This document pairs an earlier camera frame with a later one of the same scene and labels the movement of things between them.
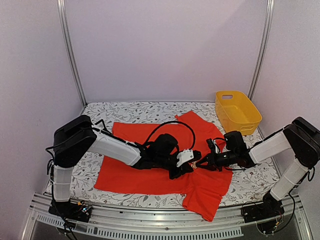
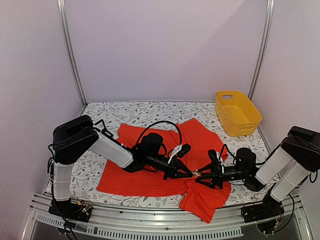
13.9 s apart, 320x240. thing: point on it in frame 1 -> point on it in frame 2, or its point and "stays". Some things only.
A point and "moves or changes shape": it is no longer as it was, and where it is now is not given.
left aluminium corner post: x=66 y=34 stays
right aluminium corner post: x=263 y=50 stays
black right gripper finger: x=205 y=159 -> x=209 y=166
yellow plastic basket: x=236 y=112 stays
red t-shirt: x=201 y=189 moves or changes shape
